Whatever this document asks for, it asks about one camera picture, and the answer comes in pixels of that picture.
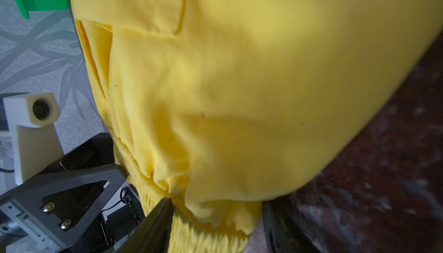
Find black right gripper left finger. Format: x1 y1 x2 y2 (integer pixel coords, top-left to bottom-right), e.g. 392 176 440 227
117 198 173 253

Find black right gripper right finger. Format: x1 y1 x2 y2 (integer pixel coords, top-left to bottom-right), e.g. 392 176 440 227
263 193 331 253

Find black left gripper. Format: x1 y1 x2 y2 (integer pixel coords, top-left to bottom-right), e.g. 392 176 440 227
1 133 145 253

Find yellow shorts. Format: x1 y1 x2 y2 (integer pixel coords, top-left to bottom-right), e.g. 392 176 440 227
70 0 443 253

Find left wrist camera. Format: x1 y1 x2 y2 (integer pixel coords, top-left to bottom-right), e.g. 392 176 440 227
1 93 64 185

